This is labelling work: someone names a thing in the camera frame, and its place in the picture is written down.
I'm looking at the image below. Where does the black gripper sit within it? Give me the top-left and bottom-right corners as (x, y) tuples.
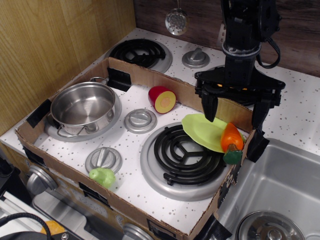
(200, 54), (286, 129)

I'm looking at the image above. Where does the orange toy carrot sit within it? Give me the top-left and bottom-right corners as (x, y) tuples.
(220, 122), (244, 165)

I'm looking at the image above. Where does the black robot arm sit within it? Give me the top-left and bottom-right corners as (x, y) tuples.
(194, 0), (286, 129)

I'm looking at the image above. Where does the light green plastic plate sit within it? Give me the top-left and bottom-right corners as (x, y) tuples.
(181, 113), (245, 153)

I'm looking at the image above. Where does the back right black burner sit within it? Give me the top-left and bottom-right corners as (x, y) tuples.
(195, 64), (278, 113)

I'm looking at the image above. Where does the black burner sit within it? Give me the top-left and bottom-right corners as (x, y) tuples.
(104, 38), (173, 73)
(195, 64), (278, 113)
(140, 123), (229, 202)

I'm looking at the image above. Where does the orange toy pumpkin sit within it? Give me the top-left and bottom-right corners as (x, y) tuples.
(216, 84), (248, 91)

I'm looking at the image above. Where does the silver back stove knob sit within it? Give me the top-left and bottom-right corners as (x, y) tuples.
(181, 47), (210, 69)

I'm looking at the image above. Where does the silver stove knob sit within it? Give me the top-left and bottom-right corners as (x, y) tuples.
(181, 47), (210, 69)
(85, 147), (123, 174)
(124, 108), (158, 134)

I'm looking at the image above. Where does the hanging silver spatula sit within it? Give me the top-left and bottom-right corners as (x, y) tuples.
(216, 23), (226, 48)

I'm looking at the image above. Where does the red yellow toy fruit half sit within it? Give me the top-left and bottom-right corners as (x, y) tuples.
(148, 86), (177, 114)

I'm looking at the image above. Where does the front right black burner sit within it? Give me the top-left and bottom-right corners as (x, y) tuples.
(140, 123), (229, 202)

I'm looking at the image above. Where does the grey toy sink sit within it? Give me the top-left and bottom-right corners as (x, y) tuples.
(218, 139), (320, 240)

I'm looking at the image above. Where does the silver centre stove knob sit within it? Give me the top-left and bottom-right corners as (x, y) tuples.
(124, 108), (158, 134)

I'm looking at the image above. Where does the back left black burner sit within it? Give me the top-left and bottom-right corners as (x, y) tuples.
(104, 38), (173, 73)

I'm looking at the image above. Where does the hanging silver slotted spoon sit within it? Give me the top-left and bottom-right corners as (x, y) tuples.
(165, 0), (190, 36)

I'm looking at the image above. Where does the steel pot lid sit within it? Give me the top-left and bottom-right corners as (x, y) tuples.
(235, 210), (306, 240)

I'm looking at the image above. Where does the silver front stove knob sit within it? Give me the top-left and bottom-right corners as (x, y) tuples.
(85, 147), (123, 174)

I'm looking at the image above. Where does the light green toy vegetable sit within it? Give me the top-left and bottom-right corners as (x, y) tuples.
(89, 167), (116, 189)

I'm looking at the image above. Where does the steel cooking pot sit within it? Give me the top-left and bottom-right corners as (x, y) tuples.
(50, 76), (116, 138)

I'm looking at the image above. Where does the silver oven dial right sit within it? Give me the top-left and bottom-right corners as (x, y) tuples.
(122, 223), (153, 240)

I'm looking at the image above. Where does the silver oven dial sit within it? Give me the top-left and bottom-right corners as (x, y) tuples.
(26, 165), (58, 195)
(122, 223), (153, 240)

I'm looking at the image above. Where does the silver oven dial left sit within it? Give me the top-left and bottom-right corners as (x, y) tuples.
(26, 165), (58, 195)

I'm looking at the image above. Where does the orange object bottom left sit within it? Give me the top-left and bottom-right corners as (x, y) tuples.
(45, 220), (65, 236)

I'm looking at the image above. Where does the black cable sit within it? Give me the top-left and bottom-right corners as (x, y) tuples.
(0, 212), (52, 240)

